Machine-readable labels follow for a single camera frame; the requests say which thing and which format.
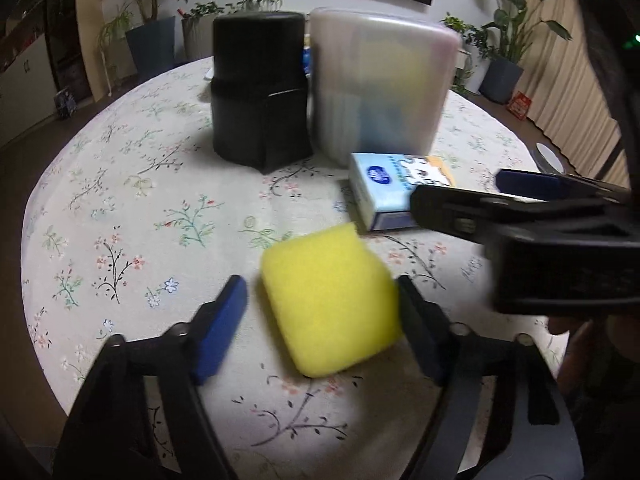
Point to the black container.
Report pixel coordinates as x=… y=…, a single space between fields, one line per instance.
x=255 y=95

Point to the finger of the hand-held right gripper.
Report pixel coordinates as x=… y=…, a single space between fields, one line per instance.
x=450 y=210
x=530 y=184

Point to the beige curtain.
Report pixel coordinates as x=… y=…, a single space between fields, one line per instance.
x=565 y=85

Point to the person's right hand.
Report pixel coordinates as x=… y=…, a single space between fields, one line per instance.
x=575 y=342

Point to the large-leaf plant in grey pot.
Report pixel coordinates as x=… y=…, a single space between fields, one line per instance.
x=500 y=80

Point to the tall plant in dark pot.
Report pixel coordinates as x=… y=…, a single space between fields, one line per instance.
x=150 y=47

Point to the yellow sponge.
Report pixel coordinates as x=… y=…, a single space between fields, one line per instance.
x=330 y=305

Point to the white wall cabinet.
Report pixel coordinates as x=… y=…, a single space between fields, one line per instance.
x=25 y=85

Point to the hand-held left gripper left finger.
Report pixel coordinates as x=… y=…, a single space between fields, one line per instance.
x=220 y=330

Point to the blue tissue box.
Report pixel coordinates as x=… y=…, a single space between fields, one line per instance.
x=380 y=195

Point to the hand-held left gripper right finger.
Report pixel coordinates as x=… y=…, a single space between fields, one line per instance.
x=420 y=330

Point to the small dark floor item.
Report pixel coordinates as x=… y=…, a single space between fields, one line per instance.
x=65 y=104

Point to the small leafy plant on stand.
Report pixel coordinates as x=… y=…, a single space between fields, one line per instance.
x=467 y=40

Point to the translucent plastic container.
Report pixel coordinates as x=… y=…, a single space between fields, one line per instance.
x=380 y=85

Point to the plant in grey ribbed pot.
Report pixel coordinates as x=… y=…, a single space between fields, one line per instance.
x=197 y=35

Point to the grey trash can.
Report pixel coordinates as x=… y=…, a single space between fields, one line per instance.
x=547 y=157

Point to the small red box on floor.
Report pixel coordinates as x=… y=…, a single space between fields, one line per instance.
x=520 y=105

